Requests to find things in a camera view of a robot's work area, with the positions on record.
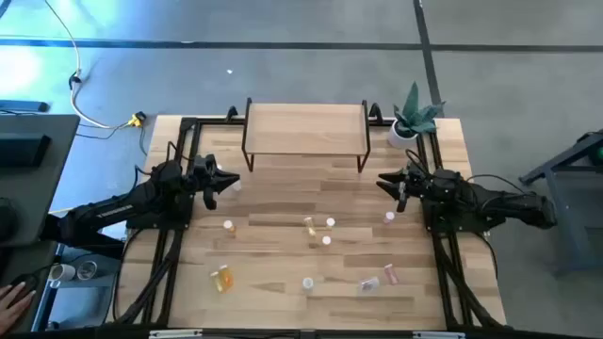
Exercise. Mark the black computer mouse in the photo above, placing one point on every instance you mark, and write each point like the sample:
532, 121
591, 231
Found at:
28, 282

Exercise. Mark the yellow medicine bottle white cap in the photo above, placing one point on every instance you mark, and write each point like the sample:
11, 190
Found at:
330, 222
310, 227
216, 281

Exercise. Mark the wide white opaque bottle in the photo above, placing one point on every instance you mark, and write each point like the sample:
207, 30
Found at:
307, 284

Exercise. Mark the black aluminium rig frame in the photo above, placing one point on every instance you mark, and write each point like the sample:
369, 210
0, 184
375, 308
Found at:
446, 282

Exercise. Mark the orange medicine bottle white cap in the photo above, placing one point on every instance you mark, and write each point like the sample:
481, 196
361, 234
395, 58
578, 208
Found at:
229, 228
326, 241
226, 279

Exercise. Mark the white paper cup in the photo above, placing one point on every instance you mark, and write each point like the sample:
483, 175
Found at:
63, 272

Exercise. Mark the green plant in white pot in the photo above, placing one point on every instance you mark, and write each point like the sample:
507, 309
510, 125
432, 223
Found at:
414, 117

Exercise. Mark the black rectangular box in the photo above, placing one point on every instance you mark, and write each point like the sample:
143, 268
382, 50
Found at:
23, 150

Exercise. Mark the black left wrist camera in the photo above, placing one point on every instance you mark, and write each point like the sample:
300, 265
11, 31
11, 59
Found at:
210, 200

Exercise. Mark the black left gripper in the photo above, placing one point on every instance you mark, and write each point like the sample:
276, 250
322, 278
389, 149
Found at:
202, 172

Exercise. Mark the dark flat floor bar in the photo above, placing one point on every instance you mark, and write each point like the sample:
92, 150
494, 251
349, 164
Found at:
23, 106

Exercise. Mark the person's hand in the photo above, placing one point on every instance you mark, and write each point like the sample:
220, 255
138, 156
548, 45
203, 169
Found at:
14, 306

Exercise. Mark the black floor tape strip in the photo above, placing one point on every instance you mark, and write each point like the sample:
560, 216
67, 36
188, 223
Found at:
235, 45
429, 70

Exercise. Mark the black metal beam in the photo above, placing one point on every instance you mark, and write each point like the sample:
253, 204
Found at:
94, 247

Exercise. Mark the wooden shelf riser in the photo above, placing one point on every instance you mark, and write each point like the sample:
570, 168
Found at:
306, 129

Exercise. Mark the grey metal cart frame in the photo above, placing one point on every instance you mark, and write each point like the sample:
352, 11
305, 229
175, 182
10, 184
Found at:
553, 162

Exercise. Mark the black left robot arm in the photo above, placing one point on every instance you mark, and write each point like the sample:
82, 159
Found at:
118, 207

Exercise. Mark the black side desk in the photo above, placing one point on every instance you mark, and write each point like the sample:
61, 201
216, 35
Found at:
42, 188

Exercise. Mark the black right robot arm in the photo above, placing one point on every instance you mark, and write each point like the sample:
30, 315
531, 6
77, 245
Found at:
509, 202

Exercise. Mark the silver frame bracket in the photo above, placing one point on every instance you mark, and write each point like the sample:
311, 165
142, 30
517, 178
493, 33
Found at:
174, 333
438, 335

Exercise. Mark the clear bottle blue pills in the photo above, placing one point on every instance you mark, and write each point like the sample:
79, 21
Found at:
369, 284

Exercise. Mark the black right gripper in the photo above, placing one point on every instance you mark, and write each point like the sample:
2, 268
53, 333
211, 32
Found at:
418, 182

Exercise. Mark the yellow power plug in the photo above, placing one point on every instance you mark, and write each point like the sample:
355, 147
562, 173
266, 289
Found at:
136, 121

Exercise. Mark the grey metal cup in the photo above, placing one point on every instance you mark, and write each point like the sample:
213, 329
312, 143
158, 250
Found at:
87, 270

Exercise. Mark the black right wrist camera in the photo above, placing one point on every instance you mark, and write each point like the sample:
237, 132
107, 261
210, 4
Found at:
402, 202

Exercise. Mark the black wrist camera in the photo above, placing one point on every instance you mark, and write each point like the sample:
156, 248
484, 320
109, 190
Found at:
210, 200
402, 202

